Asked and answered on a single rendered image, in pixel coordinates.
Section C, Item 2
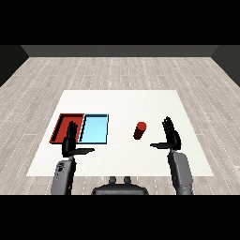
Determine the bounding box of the light blue shallow open box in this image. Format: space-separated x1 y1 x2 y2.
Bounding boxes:
77 113 110 145

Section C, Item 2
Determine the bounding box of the red can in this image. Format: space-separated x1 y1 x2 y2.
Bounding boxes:
133 121 147 141

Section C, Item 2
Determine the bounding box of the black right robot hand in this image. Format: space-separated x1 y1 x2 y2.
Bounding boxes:
149 116 182 152

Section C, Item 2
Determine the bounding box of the dark grey robot body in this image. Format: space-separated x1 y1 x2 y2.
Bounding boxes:
91 176 150 196

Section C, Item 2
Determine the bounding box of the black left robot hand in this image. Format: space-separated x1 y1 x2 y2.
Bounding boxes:
61 120 96 158

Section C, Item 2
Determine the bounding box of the red shallow open box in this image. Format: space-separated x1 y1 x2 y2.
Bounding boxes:
49 112 85 145

